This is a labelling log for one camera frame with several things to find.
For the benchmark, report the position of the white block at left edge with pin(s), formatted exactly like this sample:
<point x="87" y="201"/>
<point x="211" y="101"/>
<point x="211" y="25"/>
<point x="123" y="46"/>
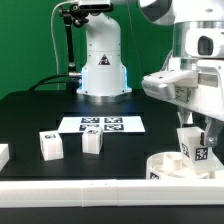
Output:
<point x="4" y="155"/>

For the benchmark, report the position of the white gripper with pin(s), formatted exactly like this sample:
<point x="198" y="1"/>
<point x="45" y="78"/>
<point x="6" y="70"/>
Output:
<point x="199" y="89"/>

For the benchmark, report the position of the white obstacle wall frame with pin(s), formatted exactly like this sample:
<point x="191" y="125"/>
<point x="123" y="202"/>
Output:
<point x="91" y="193"/>

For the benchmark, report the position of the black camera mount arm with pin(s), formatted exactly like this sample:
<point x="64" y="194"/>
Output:
<point x="72" y="17"/>

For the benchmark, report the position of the white sheet with tags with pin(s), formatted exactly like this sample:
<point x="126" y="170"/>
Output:
<point x="109" y="124"/>

